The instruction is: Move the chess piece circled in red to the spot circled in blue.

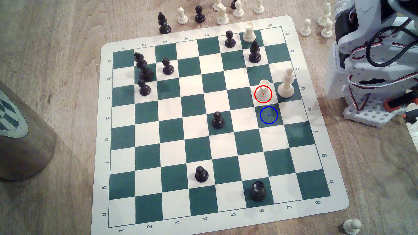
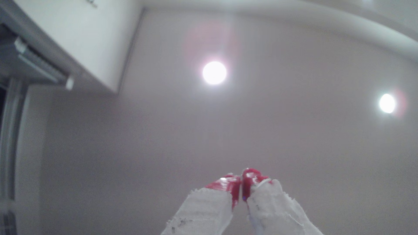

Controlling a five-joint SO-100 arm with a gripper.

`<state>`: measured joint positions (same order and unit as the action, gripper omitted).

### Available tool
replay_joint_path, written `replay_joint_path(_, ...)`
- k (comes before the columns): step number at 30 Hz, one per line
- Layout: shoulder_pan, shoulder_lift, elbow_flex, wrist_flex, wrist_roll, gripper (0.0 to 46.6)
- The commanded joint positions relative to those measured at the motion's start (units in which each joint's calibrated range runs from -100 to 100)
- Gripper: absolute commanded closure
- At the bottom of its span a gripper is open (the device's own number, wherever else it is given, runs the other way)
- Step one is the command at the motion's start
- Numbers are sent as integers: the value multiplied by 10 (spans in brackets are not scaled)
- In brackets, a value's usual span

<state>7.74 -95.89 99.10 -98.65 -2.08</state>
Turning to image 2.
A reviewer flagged grey window frame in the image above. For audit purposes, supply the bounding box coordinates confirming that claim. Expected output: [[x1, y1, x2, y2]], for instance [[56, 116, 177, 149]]
[[0, 78, 29, 235]]

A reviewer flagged round ceiling light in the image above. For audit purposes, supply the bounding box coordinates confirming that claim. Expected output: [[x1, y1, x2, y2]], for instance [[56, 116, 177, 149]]
[[202, 61, 227, 85], [379, 94, 396, 114]]

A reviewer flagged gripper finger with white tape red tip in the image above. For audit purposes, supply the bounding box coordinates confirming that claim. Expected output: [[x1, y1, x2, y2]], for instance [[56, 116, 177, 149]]
[[161, 174, 241, 235], [242, 168, 324, 235]]

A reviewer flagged white wall air conditioner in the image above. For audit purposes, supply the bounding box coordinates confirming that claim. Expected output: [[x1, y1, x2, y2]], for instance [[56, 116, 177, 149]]
[[0, 0, 144, 94]]

